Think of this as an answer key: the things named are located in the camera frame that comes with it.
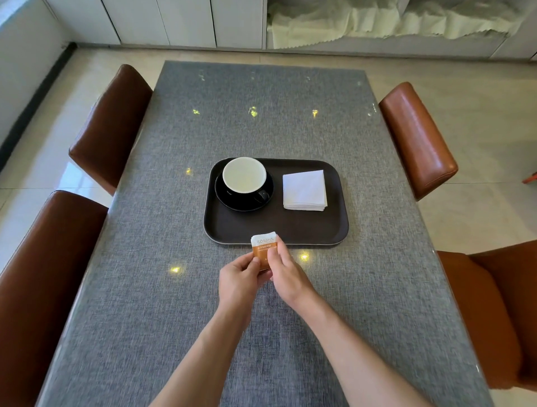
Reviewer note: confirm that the person's left hand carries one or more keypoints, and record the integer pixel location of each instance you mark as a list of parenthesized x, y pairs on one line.
[(237, 283)]

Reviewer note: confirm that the person's left forearm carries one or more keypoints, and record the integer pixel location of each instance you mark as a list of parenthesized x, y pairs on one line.
[(197, 358)]

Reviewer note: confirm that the person's left thumb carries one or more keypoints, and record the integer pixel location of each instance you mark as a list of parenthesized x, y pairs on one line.
[(254, 258)]

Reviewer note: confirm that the white folded napkin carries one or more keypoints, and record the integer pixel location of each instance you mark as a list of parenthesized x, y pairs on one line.
[(304, 191)]

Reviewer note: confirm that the orange and white sachet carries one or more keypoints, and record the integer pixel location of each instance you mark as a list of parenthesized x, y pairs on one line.
[(264, 247)]

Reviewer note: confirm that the person's right thumb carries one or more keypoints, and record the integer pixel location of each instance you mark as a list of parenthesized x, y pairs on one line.
[(271, 260)]

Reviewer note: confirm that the black saucer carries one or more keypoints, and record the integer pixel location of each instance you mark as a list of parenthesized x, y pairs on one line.
[(228, 201)]

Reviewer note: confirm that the black cup with white inside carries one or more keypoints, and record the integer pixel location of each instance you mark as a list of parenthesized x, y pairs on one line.
[(245, 176)]

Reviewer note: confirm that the brown leather chair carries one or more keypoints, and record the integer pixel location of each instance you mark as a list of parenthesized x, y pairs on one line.
[(42, 302), (111, 125), (491, 310), (417, 138)]

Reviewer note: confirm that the dark brown serving tray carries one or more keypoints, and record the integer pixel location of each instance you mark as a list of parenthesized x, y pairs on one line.
[(277, 226)]

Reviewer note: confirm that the white cabinet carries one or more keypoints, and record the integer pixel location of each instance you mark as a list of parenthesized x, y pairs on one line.
[(168, 21)]

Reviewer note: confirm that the grey tablecloth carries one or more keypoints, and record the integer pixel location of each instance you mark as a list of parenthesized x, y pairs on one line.
[(268, 125)]

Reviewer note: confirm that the person's right hand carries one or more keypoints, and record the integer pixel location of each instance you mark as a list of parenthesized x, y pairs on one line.
[(289, 279)]

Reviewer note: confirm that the white crumpled cloth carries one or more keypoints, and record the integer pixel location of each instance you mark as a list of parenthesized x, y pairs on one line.
[(390, 19)]

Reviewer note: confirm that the person's right forearm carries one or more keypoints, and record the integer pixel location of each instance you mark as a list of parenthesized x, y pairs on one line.
[(356, 356)]

